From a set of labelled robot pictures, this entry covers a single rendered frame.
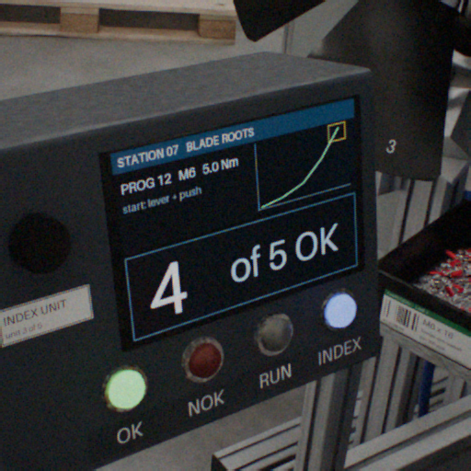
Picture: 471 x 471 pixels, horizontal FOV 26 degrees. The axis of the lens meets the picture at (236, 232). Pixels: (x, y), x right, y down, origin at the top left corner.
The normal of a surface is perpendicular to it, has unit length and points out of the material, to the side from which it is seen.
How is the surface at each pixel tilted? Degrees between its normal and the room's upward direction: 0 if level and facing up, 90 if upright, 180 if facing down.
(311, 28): 90
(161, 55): 0
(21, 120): 15
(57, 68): 0
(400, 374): 90
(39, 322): 75
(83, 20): 88
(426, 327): 90
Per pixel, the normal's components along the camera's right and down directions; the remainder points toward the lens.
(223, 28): 0.09, 0.51
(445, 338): -0.64, 0.36
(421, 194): -0.83, 0.24
